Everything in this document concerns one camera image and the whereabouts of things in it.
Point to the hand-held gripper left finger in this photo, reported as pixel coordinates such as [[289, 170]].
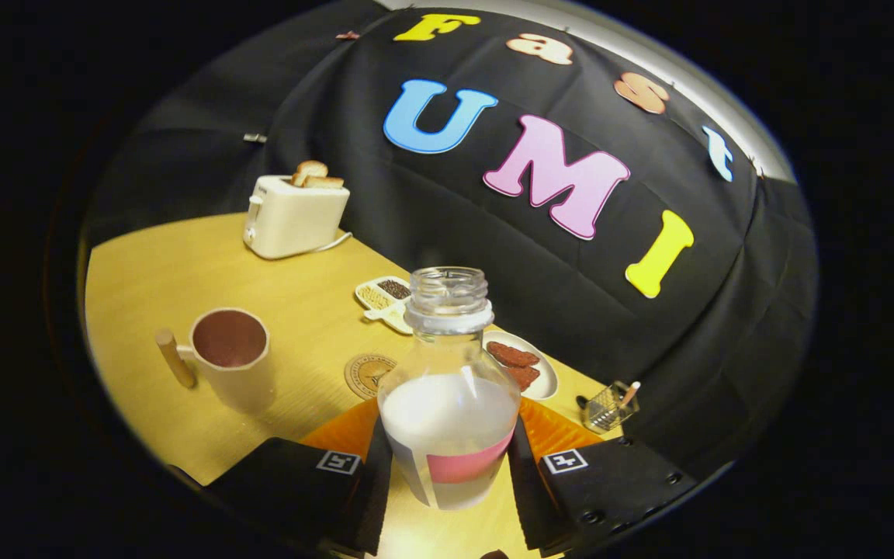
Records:
[[377, 505]]

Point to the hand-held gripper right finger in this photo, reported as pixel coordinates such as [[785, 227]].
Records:
[[524, 497]]

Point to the clear juice bottle pink label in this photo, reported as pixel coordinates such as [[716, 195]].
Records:
[[447, 419]]

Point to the round wooden coaster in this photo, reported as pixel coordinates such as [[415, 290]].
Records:
[[365, 374]]

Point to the round white plate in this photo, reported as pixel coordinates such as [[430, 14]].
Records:
[[548, 382]]

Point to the red meat piece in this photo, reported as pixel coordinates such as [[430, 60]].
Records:
[[526, 377], [513, 355]]

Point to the white divided dish with beans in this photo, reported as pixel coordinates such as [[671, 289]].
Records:
[[385, 299]]

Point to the white toaster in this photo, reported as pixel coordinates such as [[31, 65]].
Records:
[[296, 221]]

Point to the black backdrop cloth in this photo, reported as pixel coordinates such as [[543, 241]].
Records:
[[455, 210]]

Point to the wooden table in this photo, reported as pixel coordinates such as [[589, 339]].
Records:
[[152, 272]]

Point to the toast slice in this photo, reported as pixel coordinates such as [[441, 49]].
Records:
[[309, 171], [326, 183]]

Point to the small metal clip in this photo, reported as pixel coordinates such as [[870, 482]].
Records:
[[254, 138]]

